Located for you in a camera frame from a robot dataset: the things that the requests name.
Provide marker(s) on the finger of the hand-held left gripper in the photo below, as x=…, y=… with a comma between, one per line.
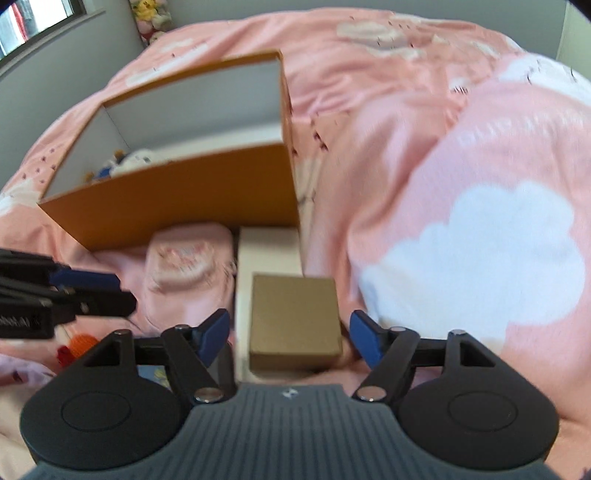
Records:
x=85, y=279
x=108, y=302

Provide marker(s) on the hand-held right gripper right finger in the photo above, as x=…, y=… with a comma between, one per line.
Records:
x=364, y=337

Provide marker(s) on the colourful printed card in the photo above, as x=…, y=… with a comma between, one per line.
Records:
x=154, y=376

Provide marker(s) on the pink embroidered pouch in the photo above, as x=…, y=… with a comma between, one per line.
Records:
x=189, y=258

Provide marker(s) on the pink cloud print blanket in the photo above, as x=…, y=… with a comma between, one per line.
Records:
x=438, y=138

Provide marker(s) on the white blue plush toy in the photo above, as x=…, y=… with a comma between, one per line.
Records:
x=136, y=160

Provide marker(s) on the lavender printed cloth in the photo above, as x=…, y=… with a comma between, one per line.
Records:
x=23, y=369

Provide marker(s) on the window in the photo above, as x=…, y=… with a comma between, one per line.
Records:
x=32, y=23

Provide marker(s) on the small brown cardboard box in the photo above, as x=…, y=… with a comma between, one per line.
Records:
x=293, y=318

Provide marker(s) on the yellow plush toy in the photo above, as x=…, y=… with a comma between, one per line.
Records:
x=147, y=8

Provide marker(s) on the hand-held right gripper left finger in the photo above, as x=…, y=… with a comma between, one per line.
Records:
x=216, y=334

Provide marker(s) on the pink plush toy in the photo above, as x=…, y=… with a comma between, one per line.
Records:
x=150, y=31

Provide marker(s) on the orange cardboard storage box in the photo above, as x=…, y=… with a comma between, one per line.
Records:
x=184, y=198

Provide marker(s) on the orange crochet toy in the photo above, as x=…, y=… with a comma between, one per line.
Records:
x=82, y=345

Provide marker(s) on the white rectangular box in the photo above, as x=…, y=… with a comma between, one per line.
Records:
x=268, y=254

